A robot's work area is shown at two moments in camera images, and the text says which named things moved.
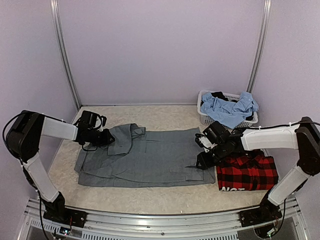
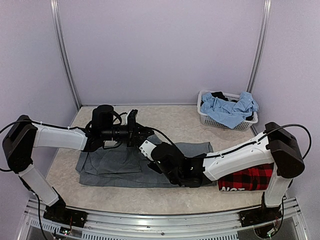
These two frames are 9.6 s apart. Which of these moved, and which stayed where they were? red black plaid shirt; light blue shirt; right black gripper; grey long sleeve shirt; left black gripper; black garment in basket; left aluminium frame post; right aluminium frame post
Moved: right black gripper; left black gripper; grey long sleeve shirt
Stayed: left aluminium frame post; red black plaid shirt; light blue shirt; black garment in basket; right aluminium frame post
